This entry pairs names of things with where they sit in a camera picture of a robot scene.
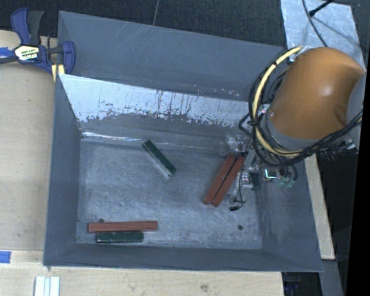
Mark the grey metal bin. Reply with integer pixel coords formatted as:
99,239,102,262
34,10,347,293

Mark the red-brown flat block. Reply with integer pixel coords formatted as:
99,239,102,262
202,151,238,209
211,153,247,211
86,214,160,241

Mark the pale wood flat board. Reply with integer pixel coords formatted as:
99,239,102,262
0,61,64,257

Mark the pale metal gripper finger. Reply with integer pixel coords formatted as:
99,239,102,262
231,170,252,205
222,133,249,158

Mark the dark green flat block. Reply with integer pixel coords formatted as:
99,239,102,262
138,138,180,180
94,227,146,249

